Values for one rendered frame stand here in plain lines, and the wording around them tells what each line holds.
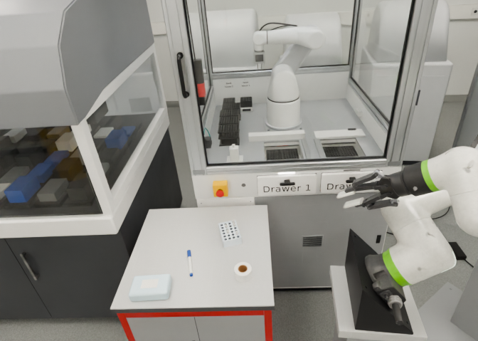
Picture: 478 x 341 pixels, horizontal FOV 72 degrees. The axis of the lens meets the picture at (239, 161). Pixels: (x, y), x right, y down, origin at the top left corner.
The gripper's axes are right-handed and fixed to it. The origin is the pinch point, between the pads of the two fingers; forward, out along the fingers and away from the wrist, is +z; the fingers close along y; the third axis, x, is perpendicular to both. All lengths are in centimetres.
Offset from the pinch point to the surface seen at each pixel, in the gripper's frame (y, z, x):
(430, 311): -114, 34, -55
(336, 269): -28.9, 23.4, 0.6
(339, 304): -31.9, 18.5, 15.4
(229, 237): 2, 58, 8
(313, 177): -2.9, 34.2, -35.2
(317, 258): -53, 66, -37
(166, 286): 7, 62, 42
